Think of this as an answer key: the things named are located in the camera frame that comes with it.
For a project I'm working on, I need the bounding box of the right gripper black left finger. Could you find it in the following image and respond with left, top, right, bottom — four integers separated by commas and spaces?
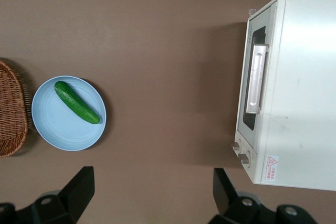
18, 166, 96, 224

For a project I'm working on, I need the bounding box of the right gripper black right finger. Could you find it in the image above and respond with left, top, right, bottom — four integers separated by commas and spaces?
209, 167, 266, 224

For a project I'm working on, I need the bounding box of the white toaster oven body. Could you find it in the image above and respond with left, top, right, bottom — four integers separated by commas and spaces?
234, 0, 336, 192

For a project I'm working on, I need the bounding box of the red warning sticker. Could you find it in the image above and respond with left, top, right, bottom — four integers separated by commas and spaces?
266, 155, 279, 181

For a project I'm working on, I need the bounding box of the light blue plate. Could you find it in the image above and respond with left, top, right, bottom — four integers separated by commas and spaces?
31, 75, 108, 152

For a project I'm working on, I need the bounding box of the green cucumber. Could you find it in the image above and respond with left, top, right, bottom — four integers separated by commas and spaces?
54, 81, 101, 124

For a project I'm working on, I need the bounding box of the brown wicker basket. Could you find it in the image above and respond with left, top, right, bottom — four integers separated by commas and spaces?
0, 58, 29, 158

